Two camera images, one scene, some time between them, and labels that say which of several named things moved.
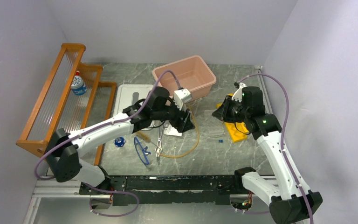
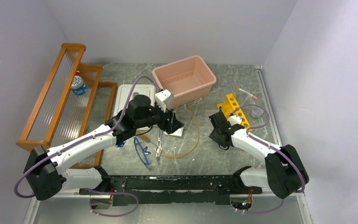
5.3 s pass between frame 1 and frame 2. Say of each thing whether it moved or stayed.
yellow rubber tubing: stayed
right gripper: moved
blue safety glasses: stayed
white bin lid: stayed
